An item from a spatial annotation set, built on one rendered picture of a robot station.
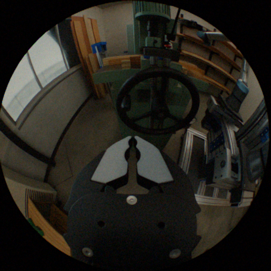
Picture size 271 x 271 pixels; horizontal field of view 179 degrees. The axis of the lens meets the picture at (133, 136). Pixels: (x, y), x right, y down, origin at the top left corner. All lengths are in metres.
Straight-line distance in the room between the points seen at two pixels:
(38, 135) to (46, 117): 0.29
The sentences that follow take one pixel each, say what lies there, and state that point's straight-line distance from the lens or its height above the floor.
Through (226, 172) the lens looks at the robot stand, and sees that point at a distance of 0.41.
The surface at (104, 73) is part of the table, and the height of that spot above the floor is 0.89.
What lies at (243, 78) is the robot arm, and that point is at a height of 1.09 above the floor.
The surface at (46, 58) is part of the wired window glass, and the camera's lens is 1.72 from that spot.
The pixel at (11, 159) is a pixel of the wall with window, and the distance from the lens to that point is 1.44.
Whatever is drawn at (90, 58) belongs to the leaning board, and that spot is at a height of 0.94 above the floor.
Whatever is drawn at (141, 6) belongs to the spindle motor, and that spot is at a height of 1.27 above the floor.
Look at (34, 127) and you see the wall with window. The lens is 1.43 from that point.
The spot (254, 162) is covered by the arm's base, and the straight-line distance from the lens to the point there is 0.50.
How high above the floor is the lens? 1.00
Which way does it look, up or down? 58 degrees down
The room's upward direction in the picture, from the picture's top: 4 degrees counter-clockwise
